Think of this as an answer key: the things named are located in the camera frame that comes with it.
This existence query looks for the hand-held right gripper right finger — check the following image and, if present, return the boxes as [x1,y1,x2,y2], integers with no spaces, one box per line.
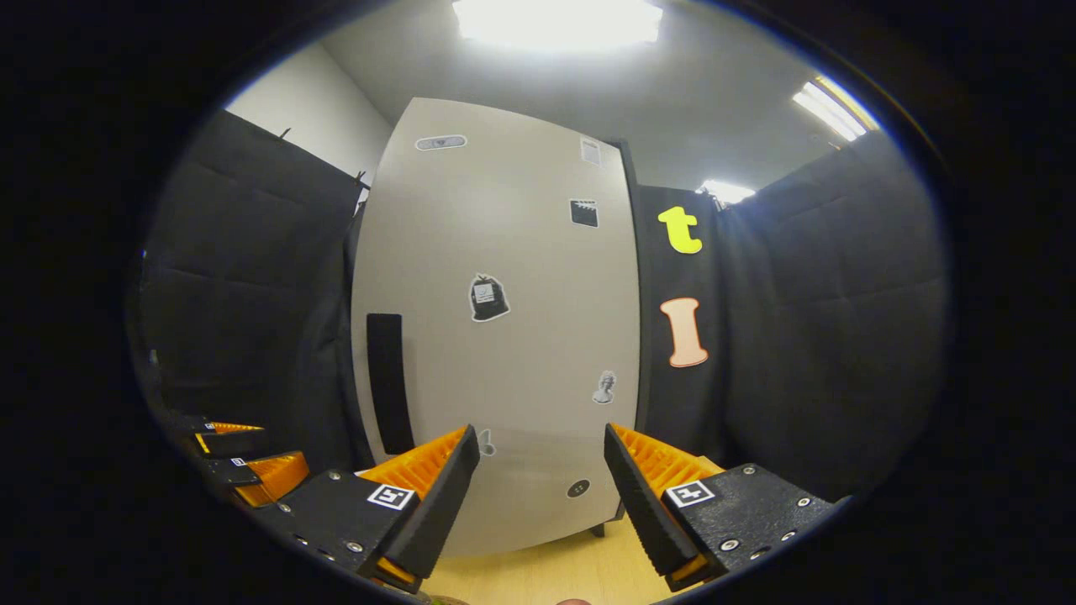
[604,423,850,593]

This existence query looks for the small ceiling light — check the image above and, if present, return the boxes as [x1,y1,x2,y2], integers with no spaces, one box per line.
[698,179,757,205]

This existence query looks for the large ceiling light panel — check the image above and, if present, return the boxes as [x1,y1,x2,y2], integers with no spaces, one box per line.
[452,0,665,47]

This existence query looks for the black backdrop cloth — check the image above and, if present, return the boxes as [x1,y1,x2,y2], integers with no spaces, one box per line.
[139,109,951,505]

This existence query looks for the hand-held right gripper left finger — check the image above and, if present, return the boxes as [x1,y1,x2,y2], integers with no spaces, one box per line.
[252,424,482,593]

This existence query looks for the long ceiling tube light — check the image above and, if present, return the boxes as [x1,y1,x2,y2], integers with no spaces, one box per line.
[792,76,879,142]

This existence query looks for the black cabinet door handle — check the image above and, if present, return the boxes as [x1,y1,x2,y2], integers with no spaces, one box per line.
[366,313,415,456]

